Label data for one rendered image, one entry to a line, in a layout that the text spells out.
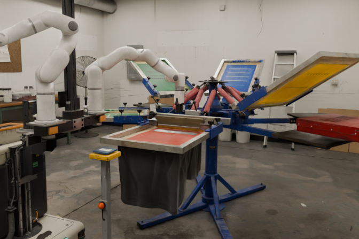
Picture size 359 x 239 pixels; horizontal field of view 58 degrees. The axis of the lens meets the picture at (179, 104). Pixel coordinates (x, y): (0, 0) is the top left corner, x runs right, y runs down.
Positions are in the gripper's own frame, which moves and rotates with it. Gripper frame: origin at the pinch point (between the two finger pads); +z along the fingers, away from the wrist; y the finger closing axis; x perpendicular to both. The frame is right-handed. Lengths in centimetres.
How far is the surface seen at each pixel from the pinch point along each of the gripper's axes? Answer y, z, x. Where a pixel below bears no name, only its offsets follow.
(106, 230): 80, 63, -10
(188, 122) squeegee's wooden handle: 1.1, 9.2, 8.2
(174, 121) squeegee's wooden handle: 1.2, 8.9, -3.5
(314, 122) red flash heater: -2, 2, 97
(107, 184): 79, 35, -10
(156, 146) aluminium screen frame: 61, 14, 12
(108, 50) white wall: -411, -69, -369
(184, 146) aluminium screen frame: 58, 13, 29
